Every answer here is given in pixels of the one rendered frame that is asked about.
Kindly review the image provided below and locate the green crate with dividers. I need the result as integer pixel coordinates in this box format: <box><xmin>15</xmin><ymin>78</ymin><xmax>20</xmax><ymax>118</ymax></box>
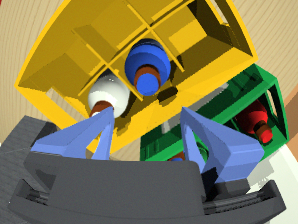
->
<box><xmin>140</xmin><ymin>63</ymin><xmax>289</xmax><ymax>162</ymax></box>

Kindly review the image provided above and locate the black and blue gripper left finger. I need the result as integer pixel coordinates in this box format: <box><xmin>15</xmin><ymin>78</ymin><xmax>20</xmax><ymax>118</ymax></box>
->
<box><xmin>30</xmin><ymin>107</ymin><xmax>115</xmax><ymax>160</ymax></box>

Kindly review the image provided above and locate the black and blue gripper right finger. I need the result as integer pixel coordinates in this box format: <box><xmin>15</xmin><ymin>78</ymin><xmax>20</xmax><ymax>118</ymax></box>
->
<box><xmin>180</xmin><ymin>106</ymin><xmax>264</xmax><ymax>195</ymax></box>

